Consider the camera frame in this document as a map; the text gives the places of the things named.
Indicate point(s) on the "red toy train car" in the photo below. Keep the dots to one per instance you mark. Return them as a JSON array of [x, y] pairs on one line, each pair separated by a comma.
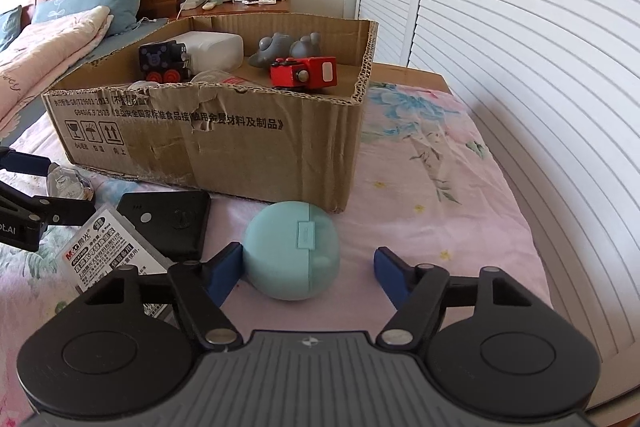
[[315, 79]]

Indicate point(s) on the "pink quilt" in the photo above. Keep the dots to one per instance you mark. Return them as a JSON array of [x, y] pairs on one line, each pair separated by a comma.
[[45, 52]]

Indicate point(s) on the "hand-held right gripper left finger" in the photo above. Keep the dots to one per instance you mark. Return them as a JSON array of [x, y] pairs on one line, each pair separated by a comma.
[[222, 274]]

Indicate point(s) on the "wooden nightstand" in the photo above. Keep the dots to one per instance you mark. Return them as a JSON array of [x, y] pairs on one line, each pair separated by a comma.
[[235, 9]]

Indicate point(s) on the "black power bank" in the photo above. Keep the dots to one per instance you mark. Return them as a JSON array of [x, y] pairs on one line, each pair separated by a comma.
[[170, 222]]

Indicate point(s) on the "blue bed sheet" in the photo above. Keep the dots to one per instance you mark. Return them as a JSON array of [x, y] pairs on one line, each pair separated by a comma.
[[125, 39]]

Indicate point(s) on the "black toy train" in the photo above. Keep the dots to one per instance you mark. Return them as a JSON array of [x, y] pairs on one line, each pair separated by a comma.
[[160, 57]]

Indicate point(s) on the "clear labelled plastic box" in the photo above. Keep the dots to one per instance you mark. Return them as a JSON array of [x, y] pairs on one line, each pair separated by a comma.
[[110, 252]]

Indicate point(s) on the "white plastic container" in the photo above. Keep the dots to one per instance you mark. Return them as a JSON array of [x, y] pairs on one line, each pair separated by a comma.
[[215, 49]]

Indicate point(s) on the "grey toy elephant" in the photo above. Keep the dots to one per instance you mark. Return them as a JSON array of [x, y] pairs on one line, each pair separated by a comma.
[[275, 47]]

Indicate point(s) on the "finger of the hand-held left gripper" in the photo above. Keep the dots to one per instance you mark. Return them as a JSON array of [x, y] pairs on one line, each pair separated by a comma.
[[25, 163], [60, 211]]

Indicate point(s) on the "pink floral tablecloth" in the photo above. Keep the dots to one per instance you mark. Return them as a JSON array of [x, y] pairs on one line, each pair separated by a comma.
[[425, 207]]

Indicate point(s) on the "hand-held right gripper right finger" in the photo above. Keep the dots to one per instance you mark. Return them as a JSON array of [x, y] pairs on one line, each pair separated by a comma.
[[392, 277]]

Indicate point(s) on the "crumpled clear plastic bag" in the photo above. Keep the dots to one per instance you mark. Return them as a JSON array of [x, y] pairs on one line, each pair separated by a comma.
[[70, 184]]

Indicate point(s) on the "teal round case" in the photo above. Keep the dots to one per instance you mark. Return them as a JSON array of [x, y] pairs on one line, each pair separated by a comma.
[[285, 252]]

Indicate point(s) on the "brown cardboard box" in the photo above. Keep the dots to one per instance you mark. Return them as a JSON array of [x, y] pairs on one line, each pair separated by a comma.
[[240, 157]]

